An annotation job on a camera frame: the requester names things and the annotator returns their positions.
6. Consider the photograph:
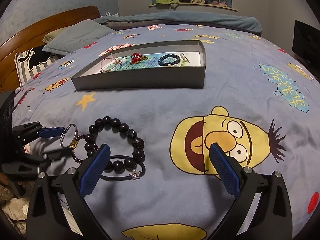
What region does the thin silver ring bangle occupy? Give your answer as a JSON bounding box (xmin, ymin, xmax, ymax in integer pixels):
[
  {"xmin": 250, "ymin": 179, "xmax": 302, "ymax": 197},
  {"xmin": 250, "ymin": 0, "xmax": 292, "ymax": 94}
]
[{"xmin": 60, "ymin": 123, "xmax": 78, "ymax": 148}]

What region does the large black bead bracelet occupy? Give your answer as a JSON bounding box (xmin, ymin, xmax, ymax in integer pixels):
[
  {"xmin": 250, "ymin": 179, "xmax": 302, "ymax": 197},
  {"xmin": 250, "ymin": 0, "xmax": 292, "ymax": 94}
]
[{"xmin": 84, "ymin": 115, "xmax": 146, "ymax": 174}]

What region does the pink cord bracelet with charm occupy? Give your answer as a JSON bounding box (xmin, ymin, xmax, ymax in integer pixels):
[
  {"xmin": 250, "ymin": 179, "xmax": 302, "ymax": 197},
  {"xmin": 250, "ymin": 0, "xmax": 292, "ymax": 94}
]
[{"xmin": 100, "ymin": 56, "xmax": 123, "ymax": 73}]

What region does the black white striped cushion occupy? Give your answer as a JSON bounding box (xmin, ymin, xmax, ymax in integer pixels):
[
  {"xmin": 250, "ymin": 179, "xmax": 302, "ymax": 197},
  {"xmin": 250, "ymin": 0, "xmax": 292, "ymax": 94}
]
[{"xmin": 14, "ymin": 45, "xmax": 60, "ymax": 86}]

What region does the blue Sesame Street bedsheet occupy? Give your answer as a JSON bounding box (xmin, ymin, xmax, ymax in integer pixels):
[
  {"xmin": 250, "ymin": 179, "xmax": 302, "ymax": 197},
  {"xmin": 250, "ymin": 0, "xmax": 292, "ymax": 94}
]
[{"xmin": 12, "ymin": 25, "xmax": 319, "ymax": 239}]

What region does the grey-green pillow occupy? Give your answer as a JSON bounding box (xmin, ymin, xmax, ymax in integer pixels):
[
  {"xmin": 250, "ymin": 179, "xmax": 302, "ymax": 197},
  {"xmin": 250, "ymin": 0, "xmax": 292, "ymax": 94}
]
[{"xmin": 43, "ymin": 20, "xmax": 114, "ymax": 56}]

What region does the wooden headboard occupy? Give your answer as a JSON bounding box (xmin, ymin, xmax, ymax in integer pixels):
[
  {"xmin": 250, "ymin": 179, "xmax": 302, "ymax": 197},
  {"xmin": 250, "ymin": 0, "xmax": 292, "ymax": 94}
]
[{"xmin": 0, "ymin": 6, "xmax": 100, "ymax": 93}]

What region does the printed blue-green paper sheet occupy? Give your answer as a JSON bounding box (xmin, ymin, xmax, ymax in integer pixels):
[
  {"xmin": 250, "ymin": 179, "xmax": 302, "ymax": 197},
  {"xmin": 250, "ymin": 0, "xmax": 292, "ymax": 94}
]
[{"xmin": 100, "ymin": 53, "xmax": 187, "ymax": 72}]

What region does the red bead gold ornament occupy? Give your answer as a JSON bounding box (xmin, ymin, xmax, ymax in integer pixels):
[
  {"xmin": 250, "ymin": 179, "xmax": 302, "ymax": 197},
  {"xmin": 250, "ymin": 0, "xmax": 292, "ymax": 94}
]
[{"xmin": 131, "ymin": 53, "xmax": 148, "ymax": 64}]

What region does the grey shallow cardboard tray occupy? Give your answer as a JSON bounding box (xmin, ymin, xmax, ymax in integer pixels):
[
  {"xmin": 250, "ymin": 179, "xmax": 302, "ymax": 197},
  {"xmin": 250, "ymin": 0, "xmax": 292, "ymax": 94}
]
[{"xmin": 72, "ymin": 40, "xmax": 206, "ymax": 90}]

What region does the long pearl hair pin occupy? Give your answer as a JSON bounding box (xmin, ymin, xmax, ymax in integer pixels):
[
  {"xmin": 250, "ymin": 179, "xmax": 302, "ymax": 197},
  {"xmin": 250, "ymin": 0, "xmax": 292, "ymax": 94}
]
[{"xmin": 180, "ymin": 53, "xmax": 190, "ymax": 63}]

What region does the teal folded blanket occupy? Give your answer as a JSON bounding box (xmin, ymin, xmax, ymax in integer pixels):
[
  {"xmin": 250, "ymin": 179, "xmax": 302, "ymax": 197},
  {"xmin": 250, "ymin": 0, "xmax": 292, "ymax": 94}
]
[{"xmin": 95, "ymin": 11, "xmax": 263, "ymax": 36}]

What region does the black television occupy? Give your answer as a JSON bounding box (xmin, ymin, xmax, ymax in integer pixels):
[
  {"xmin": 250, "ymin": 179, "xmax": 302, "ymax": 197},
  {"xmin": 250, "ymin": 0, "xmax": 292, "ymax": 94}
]
[{"xmin": 292, "ymin": 20, "xmax": 319, "ymax": 67}]

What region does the wooden window sill shelf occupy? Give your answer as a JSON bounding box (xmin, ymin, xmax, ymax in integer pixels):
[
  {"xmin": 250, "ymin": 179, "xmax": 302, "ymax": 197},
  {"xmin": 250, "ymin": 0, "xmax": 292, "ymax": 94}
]
[{"xmin": 149, "ymin": 3, "xmax": 238, "ymax": 12}]

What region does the small dark red bead bracelet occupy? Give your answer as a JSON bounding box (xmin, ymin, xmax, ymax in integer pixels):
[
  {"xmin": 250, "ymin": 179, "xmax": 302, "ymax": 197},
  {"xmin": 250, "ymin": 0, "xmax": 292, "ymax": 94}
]
[{"xmin": 69, "ymin": 133, "xmax": 97, "ymax": 164}]

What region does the black hair tie with star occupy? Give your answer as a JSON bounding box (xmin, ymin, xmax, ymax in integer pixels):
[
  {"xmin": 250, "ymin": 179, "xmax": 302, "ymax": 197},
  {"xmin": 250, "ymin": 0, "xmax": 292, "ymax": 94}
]
[{"xmin": 100, "ymin": 154, "xmax": 147, "ymax": 182}]

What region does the dark blue beaded bracelet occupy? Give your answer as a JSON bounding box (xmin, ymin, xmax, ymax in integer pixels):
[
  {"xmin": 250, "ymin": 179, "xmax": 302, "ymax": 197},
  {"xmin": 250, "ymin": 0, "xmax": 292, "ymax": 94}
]
[{"xmin": 157, "ymin": 54, "xmax": 182, "ymax": 67}]

